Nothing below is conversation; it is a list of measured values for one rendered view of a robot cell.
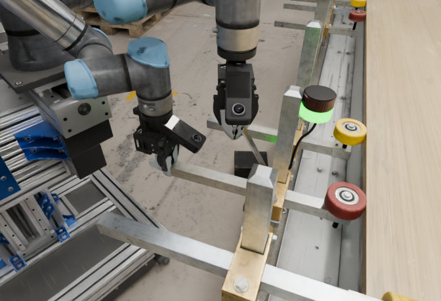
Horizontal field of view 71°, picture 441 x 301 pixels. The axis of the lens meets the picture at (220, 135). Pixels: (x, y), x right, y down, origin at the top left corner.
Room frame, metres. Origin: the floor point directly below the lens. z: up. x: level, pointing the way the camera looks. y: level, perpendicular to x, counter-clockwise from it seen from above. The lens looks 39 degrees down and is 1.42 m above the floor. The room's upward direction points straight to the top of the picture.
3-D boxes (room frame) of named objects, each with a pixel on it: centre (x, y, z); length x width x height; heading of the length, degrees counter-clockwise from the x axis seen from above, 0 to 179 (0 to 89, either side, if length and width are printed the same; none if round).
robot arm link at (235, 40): (0.53, -0.03, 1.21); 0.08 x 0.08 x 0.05
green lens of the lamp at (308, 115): (0.50, -0.19, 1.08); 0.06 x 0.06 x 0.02
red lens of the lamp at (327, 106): (0.50, -0.19, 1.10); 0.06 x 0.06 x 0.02
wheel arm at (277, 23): (1.67, -0.51, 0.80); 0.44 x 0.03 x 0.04; 70
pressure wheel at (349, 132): (0.66, -0.35, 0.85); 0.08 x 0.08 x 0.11
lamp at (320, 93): (0.50, -0.18, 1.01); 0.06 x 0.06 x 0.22; 70
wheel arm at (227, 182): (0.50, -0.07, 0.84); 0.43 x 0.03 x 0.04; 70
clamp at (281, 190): (0.49, -0.14, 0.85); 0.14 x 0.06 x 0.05; 160
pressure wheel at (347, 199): (0.42, -0.27, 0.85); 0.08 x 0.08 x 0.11
